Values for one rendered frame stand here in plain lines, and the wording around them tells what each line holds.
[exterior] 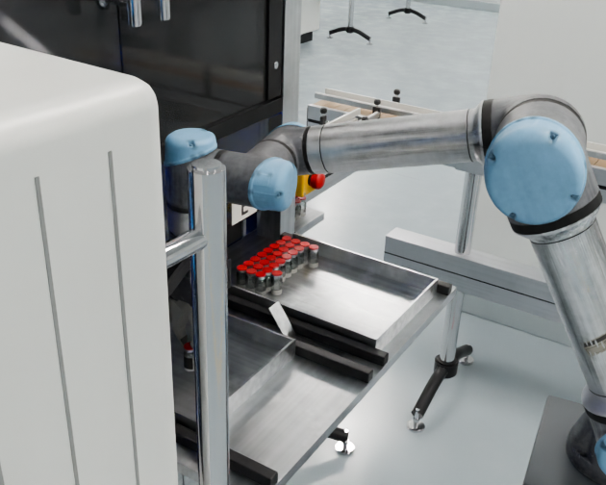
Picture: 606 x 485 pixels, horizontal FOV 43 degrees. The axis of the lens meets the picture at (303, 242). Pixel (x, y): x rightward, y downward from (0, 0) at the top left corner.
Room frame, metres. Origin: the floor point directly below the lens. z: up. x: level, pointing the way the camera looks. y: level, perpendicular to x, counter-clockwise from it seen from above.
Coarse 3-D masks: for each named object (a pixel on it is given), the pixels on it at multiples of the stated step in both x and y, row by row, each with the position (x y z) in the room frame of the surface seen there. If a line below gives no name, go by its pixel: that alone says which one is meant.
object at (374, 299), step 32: (320, 256) 1.46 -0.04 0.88; (352, 256) 1.42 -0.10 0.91; (288, 288) 1.32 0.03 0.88; (320, 288) 1.33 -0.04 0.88; (352, 288) 1.33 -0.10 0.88; (384, 288) 1.34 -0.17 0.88; (416, 288) 1.34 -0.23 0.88; (320, 320) 1.16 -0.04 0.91; (352, 320) 1.21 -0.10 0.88; (384, 320) 1.22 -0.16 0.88
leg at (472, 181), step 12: (456, 168) 2.13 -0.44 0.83; (468, 180) 2.13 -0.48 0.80; (480, 180) 2.13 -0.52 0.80; (468, 192) 2.13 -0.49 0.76; (468, 204) 2.13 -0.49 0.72; (468, 216) 2.13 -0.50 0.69; (468, 228) 2.13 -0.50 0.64; (456, 240) 2.15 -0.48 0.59; (468, 240) 2.13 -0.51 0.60; (456, 252) 2.14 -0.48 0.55; (468, 252) 2.13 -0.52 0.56; (456, 300) 2.13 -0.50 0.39; (456, 312) 2.13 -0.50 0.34; (444, 324) 2.14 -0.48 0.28; (456, 324) 2.13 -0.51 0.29; (444, 336) 2.14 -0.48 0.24; (456, 336) 2.13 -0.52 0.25; (444, 348) 2.13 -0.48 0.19; (444, 360) 2.13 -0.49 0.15
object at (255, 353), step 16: (240, 320) 1.15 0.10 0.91; (240, 336) 1.15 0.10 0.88; (256, 336) 1.13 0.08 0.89; (272, 336) 1.12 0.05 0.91; (176, 352) 1.09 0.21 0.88; (240, 352) 1.10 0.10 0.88; (256, 352) 1.10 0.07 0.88; (272, 352) 1.10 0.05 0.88; (288, 352) 1.08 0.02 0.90; (176, 368) 1.05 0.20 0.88; (240, 368) 1.05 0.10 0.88; (256, 368) 1.06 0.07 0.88; (272, 368) 1.04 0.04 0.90; (176, 384) 1.00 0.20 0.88; (192, 384) 1.00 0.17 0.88; (240, 384) 1.01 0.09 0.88; (256, 384) 1.00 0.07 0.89; (176, 400) 0.96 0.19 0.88; (192, 400) 0.96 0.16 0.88; (240, 400) 0.96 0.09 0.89; (176, 416) 0.89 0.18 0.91; (192, 416) 0.93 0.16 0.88
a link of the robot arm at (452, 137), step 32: (512, 96) 1.05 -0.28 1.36; (544, 96) 0.99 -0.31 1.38; (288, 128) 1.15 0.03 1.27; (320, 128) 1.12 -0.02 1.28; (352, 128) 1.10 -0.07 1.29; (384, 128) 1.08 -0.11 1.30; (416, 128) 1.06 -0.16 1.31; (448, 128) 1.04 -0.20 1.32; (480, 128) 1.02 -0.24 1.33; (320, 160) 1.09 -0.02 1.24; (352, 160) 1.08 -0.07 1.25; (384, 160) 1.06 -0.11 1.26; (416, 160) 1.05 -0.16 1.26; (448, 160) 1.04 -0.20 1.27; (480, 160) 1.02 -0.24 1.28
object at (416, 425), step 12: (456, 348) 2.24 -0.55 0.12; (468, 348) 2.30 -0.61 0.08; (456, 360) 2.15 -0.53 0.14; (468, 360) 2.33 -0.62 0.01; (444, 372) 2.10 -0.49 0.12; (456, 372) 2.13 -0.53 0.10; (432, 384) 2.04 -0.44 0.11; (420, 396) 2.01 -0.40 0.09; (432, 396) 2.01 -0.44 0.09; (420, 408) 1.96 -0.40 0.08
